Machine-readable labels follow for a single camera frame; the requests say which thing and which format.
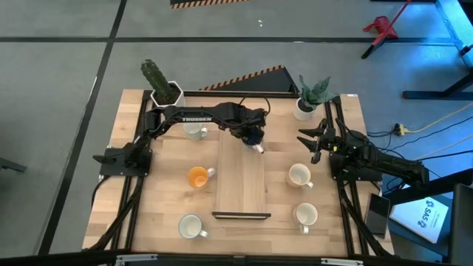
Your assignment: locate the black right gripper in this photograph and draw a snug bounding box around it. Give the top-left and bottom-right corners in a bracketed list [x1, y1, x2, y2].
[296, 118, 339, 166]

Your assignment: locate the blue patterned mug white handle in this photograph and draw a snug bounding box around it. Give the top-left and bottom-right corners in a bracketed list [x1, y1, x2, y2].
[243, 132, 265, 154]

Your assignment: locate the red net-patterned mug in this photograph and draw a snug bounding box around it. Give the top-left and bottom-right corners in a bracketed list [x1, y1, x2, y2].
[286, 163, 315, 190]

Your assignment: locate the grey square-patterned mug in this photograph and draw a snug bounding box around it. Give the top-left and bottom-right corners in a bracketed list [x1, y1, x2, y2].
[293, 202, 319, 235]

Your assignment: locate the yellow-orange mug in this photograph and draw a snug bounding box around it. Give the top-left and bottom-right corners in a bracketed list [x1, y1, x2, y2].
[186, 166, 217, 189]

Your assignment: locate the blue-rimmed grey patterned mug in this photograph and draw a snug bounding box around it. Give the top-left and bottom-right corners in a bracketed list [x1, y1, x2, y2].
[177, 213, 209, 240]

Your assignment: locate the snake plant in white pot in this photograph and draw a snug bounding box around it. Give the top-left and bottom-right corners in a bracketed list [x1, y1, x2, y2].
[293, 75, 339, 122]

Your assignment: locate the black hazard-striped ramp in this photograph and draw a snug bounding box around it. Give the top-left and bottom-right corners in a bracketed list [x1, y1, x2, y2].
[199, 64, 300, 94]

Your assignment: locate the long wooden board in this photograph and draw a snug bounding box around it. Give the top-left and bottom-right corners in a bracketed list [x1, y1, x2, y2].
[214, 127, 268, 214]

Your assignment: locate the pale green white mug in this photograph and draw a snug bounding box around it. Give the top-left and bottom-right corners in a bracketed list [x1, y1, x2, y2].
[183, 122, 209, 141]

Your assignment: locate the black smartphone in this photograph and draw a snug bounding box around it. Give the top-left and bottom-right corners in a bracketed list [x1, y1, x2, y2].
[364, 192, 392, 237]

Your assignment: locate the cactus in white hexagonal pot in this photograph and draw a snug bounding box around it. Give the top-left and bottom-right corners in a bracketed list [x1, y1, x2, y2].
[140, 58, 186, 109]

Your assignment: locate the black slanted stand bar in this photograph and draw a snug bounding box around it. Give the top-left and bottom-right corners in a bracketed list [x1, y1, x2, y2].
[384, 171, 473, 206]

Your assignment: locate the black hazard-striped strip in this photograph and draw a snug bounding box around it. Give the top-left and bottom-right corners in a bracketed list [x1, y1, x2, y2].
[169, 0, 251, 10]

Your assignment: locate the red metal stand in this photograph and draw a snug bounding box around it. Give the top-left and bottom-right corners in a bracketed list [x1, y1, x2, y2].
[361, 0, 412, 60]

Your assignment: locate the black desk leg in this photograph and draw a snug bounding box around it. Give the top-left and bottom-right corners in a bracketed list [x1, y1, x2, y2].
[401, 69, 473, 100]

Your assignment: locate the white printed paper sign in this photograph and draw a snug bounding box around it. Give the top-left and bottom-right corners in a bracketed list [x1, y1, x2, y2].
[389, 195, 450, 245]

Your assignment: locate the black flat panel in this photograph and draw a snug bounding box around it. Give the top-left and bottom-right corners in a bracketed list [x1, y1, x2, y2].
[449, 183, 473, 266]

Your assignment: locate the dark metal foot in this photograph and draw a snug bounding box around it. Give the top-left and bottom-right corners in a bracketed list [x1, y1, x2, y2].
[0, 157, 29, 174]

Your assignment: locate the black aluminium table frame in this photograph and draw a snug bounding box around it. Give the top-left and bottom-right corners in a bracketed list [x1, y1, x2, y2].
[83, 89, 395, 266]

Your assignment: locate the yellow power cable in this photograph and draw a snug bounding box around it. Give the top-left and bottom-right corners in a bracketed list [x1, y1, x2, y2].
[406, 103, 473, 134]

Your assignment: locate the silver metal bracket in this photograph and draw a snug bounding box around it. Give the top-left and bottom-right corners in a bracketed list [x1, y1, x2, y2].
[115, 253, 159, 266]
[320, 257, 365, 266]

